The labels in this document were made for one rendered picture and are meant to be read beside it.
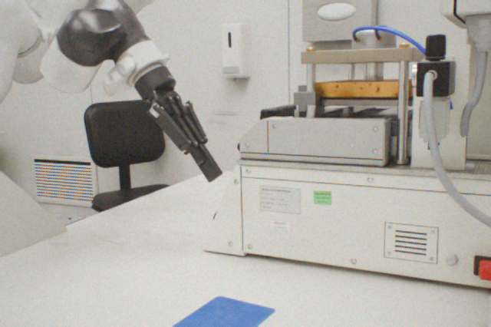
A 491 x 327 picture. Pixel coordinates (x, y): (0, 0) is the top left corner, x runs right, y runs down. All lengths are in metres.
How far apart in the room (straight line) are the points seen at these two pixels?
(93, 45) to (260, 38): 1.69
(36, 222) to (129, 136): 1.64
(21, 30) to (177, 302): 0.70
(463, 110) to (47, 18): 0.93
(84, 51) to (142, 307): 0.47
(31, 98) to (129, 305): 2.77
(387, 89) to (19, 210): 0.72
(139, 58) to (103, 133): 1.68
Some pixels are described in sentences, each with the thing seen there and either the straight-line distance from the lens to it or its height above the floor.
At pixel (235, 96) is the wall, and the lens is 2.68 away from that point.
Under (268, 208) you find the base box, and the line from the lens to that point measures 0.91.
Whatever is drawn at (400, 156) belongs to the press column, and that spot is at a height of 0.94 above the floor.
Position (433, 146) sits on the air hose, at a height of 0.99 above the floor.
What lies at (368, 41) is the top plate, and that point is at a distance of 0.96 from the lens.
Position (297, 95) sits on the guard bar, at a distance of 0.90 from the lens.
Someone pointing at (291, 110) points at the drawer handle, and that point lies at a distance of 1.09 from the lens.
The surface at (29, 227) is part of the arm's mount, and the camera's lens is 1.13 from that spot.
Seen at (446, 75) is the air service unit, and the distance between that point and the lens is 0.71.
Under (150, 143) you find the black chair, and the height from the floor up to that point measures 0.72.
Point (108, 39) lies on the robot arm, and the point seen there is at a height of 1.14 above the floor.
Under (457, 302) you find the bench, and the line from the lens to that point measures 0.83.
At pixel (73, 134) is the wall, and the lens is 3.30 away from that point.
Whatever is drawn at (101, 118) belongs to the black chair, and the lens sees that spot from 2.70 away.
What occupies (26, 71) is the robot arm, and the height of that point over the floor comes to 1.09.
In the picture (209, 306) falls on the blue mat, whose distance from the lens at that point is 0.79.
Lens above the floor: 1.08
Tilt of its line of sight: 10 degrees down
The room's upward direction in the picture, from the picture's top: 1 degrees counter-clockwise
